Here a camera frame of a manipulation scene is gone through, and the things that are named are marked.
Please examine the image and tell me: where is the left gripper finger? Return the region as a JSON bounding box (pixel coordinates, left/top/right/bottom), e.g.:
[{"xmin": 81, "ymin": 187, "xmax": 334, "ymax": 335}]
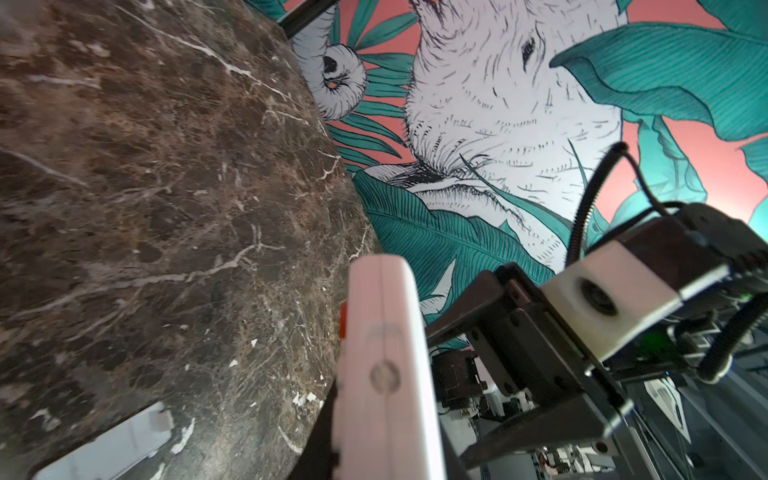
[{"xmin": 287, "ymin": 383, "xmax": 337, "ymax": 480}]

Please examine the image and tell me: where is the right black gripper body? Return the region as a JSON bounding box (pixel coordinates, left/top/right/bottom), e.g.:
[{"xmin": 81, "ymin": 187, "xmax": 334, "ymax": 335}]
[{"xmin": 426, "ymin": 263, "xmax": 633, "ymax": 469}]

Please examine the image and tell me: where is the white remote control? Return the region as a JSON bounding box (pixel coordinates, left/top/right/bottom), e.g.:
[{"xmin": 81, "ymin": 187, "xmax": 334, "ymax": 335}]
[{"xmin": 331, "ymin": 254, "xmax": 446, "ymax": 479}]

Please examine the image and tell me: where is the white battery cover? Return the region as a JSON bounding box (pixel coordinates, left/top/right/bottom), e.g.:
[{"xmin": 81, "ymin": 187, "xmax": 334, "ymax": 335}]
[{"xmin": 32, "ymin": 401, "xmax": 174, "ymax": 480}]

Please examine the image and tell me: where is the right black camera cable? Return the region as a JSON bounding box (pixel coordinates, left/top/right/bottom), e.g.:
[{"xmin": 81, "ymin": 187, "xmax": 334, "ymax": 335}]
[{"xmin": 563, "ymin": 141, "xmax": 685, "ymax": 269}]

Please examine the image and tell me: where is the right black frame post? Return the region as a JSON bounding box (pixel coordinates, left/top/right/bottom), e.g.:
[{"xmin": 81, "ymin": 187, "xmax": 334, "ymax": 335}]
[{"xmin": 278, "ymin": 0, "xmax": 338, "ymax": 39}]

